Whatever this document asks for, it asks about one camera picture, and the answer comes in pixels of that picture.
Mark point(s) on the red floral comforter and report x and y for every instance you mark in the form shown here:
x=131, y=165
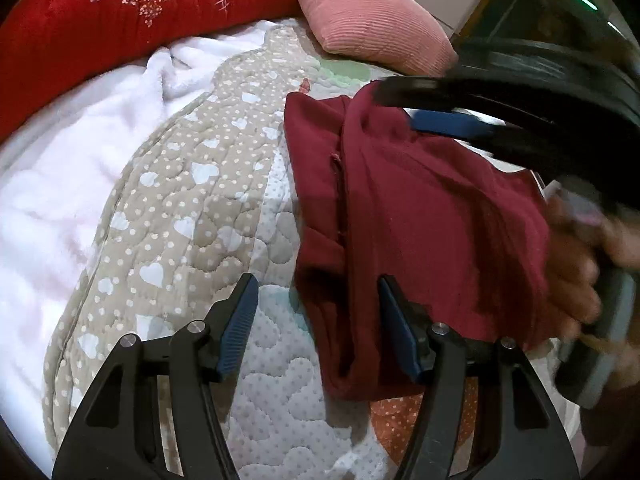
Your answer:
x=48, y=47

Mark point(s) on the person's right hand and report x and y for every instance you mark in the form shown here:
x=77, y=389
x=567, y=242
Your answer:
x=572, y=270

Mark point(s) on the patchwork heart quilt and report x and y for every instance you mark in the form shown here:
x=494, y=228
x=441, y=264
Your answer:
x=205, y=199

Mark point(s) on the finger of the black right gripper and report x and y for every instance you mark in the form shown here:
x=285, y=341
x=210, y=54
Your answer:
x=459, y=126

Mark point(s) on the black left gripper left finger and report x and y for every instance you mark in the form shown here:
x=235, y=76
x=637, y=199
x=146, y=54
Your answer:
x=149, y=413

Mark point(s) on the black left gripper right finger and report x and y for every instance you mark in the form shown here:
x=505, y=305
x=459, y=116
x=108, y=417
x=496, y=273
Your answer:
x=484, y=412

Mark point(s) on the white fleece blanket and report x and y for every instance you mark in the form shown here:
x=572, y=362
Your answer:
x=57, y=172

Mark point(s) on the dark red sweater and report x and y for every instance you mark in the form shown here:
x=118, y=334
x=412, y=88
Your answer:
x=462, y=238

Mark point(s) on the pink corduroy pillow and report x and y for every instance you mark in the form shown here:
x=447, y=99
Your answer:
x=398, y=34

